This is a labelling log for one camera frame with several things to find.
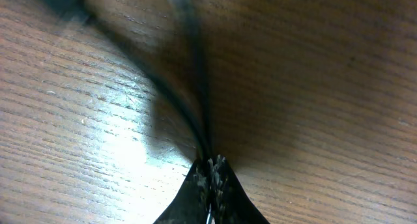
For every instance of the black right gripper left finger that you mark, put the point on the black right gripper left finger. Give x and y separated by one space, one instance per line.
190 205

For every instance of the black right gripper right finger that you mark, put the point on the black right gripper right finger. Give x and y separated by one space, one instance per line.
230 204

